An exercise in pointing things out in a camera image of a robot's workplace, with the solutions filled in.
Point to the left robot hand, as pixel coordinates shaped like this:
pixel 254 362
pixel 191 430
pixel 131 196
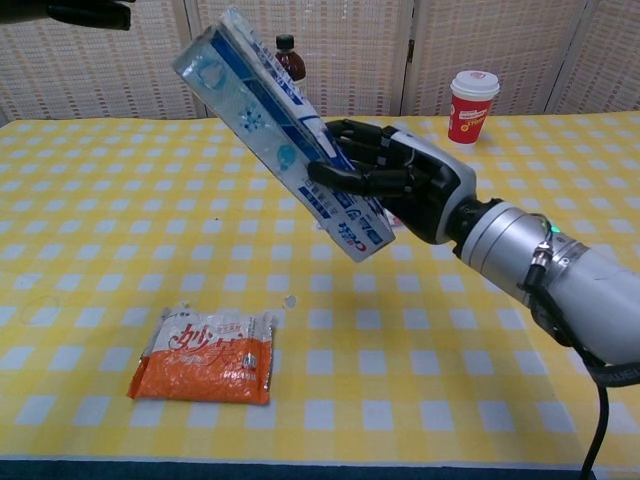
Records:
pixel 90 12

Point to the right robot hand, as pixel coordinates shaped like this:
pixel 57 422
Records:
pixel 425 185

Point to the blue white toothpaste box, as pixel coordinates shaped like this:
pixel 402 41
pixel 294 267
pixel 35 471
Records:
pixel 260 115

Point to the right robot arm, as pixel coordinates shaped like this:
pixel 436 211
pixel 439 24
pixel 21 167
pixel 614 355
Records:
pixel 590 290

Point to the pink white plastic packet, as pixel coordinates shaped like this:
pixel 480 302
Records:
pixel 394 220

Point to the woven folding screen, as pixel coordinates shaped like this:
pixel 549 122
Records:
pixel 100 65

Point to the red paper cup white lid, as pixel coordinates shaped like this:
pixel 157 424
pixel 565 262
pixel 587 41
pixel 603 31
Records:
pixel 470 115

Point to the dark drink bottle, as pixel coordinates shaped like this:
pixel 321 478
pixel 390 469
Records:
pixel 291 65

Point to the yellow white checked tablecloth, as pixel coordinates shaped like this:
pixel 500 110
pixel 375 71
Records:
pixel 360 360

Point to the orange white snack bag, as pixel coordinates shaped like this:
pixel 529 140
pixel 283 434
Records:
pixel 200 372

